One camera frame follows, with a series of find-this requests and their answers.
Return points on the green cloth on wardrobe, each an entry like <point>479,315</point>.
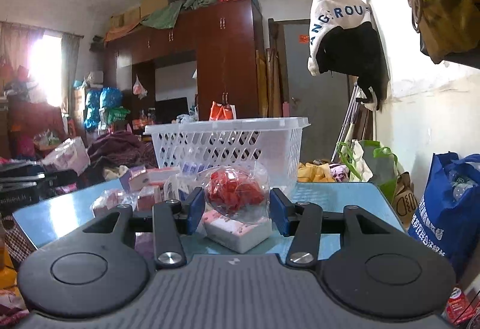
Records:
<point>166,18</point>

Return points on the cardboard box on wardrobe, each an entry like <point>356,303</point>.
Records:
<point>147,7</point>

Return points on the white black hanging jacket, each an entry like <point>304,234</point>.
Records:
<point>343,39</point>

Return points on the grey door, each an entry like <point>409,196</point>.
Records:
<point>322,99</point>

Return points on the blue shopping bag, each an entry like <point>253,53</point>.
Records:
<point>447,217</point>

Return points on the pink white tissue pack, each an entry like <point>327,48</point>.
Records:
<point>234,235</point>

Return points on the green white tote bag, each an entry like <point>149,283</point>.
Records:
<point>370,161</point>

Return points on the orange white plastic bag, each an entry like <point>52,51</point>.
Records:
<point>221,111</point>

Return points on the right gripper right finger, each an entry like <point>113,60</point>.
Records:
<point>316,222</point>

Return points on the white plastic basket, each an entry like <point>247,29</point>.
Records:
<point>275,143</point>

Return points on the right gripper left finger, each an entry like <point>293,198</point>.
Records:
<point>167,221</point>

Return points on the yellow floral blanket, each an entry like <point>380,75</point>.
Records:
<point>313,173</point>

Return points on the dark red wooden wardrobe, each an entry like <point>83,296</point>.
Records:
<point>223,40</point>

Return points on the bag of red items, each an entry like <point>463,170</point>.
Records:
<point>239,192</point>

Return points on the purple clothes pile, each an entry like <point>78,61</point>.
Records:
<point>117,149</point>

